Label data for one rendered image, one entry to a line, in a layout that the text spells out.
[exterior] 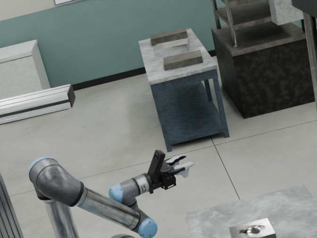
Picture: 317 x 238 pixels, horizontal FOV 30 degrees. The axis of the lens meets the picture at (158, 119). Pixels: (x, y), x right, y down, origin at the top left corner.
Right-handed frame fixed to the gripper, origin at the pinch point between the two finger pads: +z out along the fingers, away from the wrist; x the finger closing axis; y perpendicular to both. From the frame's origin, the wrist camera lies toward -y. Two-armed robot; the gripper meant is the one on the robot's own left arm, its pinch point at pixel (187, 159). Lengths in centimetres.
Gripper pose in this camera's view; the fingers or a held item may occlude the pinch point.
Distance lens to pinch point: 243.3
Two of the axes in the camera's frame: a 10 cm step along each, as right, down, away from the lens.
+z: 8.7, -3.5, 3.6
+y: 1.6, 8.7, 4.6
